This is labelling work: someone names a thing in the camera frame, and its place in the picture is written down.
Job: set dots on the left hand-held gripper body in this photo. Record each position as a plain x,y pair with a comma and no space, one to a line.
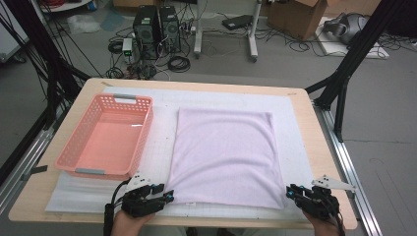
141,205

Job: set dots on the grey rounded device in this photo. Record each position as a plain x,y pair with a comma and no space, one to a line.
347,26

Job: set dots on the white grid mat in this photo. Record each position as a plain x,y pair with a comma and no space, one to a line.
229,98

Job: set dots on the black flat box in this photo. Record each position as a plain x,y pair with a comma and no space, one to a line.
236,22

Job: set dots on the teal sheet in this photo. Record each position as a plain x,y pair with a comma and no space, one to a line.
112,20

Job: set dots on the clear plastic bag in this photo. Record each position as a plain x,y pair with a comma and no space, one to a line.
82,23

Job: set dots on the black computer tower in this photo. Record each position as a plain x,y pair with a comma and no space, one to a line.
170,29
146,32

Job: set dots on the lilac printed towel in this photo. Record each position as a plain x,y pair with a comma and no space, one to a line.
226,157

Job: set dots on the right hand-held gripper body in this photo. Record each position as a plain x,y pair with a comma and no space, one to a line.
319,205

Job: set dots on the brown cardboard box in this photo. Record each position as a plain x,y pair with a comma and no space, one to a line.
295,18

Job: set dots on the aluminium rail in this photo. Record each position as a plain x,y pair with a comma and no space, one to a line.
344,157
23,167

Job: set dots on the pink plastic basket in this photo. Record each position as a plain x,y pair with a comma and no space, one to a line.
108,141

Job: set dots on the small white box green light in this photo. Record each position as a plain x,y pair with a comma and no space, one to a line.
127,46

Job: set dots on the grey table bracket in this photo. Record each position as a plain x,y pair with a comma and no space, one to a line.
36,170
351,194

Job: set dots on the person's right hand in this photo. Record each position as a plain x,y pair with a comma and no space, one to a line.
324,227

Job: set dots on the black metal frame stand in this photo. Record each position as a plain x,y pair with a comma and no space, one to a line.
49,65
341,75

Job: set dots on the white cabinet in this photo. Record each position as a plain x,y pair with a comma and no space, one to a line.
10,39

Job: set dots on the person's left hand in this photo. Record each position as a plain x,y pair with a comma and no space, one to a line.
131,226

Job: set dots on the white floor board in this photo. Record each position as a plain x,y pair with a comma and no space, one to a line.
334,47

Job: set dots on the white stand leg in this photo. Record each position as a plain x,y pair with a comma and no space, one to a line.
253,36
198,32

